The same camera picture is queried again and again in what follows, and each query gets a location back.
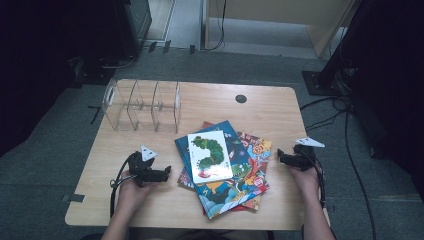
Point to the red picture book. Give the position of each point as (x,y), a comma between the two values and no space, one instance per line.
(207,124)

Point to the clear acrylic book rack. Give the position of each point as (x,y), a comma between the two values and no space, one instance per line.
(143,106)

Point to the person's left hand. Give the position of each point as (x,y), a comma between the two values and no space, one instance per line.
(130,195)

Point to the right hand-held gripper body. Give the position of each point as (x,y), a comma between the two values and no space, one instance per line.
(303,158)

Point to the white caterpillar picture book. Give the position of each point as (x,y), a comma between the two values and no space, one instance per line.
(210,156)

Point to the blue picture book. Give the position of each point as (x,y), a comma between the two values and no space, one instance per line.
(216,200)

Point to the black computer tower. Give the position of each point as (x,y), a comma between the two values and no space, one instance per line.
(133,23)

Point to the light wooden furniture panel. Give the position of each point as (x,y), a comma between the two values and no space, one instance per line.
(283,13)

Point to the dark curtain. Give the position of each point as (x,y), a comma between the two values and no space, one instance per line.
(393,83)
(40,66)

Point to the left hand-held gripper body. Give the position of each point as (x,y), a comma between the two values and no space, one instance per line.
(140,168)

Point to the person's lap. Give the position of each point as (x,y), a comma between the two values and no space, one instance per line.
(200,235)

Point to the colourful monster picture book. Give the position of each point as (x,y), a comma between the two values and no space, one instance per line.
(258,153)

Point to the black floor tape strip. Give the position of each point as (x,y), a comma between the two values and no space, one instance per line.
(152,46)
(192,49)
(167,46)

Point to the grey floor tape strip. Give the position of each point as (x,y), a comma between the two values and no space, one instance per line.
(73,198)

